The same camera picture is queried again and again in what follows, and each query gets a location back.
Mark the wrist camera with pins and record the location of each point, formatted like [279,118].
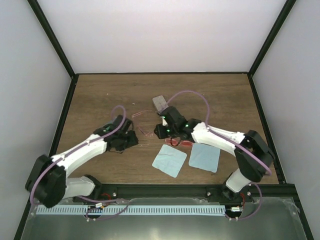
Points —
[124,127]
[173,117]

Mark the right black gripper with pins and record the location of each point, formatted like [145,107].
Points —
[161,134]

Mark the light grey glasses case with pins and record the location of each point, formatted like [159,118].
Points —
[160,103]

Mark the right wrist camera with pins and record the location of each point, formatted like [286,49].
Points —
[173,117]

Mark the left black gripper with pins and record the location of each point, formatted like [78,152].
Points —
[133,140]

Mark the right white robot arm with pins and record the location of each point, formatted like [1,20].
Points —
[252,154]

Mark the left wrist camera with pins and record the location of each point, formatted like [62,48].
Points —
[124,127]

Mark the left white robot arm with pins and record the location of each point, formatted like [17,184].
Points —
[49,181]

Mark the light blue cloth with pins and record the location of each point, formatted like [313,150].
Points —
[169,160]
[204,157]

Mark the light blue slotted cable duct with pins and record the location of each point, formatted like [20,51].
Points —
[135,210]

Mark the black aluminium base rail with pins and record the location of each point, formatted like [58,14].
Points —
[214,193]

